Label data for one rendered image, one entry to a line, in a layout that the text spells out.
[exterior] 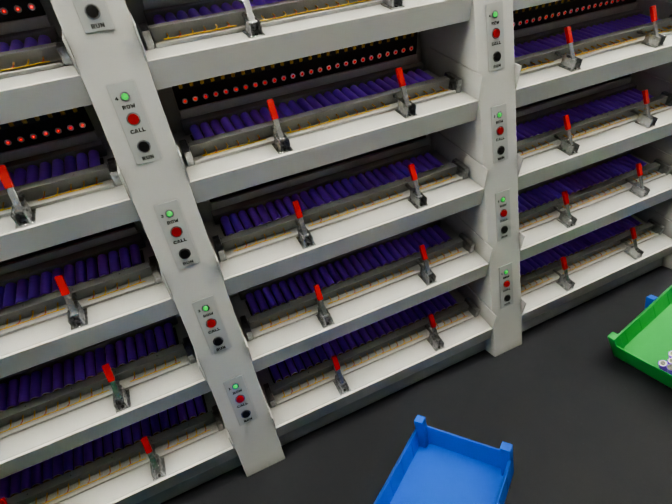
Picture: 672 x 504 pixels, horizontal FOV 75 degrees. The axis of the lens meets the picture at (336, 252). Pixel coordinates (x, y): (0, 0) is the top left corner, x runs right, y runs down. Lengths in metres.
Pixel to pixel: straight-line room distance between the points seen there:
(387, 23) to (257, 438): 0.89
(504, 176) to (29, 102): 0.91
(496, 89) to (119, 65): 0.71
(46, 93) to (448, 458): 0.99
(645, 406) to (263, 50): 1.07
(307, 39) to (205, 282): 0.47
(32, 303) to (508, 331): 1.08
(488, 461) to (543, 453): 0.12
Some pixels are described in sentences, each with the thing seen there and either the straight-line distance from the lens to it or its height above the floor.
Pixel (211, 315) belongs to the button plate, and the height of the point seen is 0.42.
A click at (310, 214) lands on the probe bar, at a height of 0.53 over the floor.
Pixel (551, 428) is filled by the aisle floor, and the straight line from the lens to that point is 1.13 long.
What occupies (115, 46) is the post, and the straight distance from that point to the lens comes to 0.79.
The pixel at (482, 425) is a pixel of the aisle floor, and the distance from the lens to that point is 1.13.
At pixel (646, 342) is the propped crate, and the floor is 0.03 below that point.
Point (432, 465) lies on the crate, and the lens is 1.05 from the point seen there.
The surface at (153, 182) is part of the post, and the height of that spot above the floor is 0.69.
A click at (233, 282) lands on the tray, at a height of 0.47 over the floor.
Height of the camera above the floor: 0.83
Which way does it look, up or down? 24 degrees down
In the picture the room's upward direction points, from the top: 12 degrees counter-clockwise
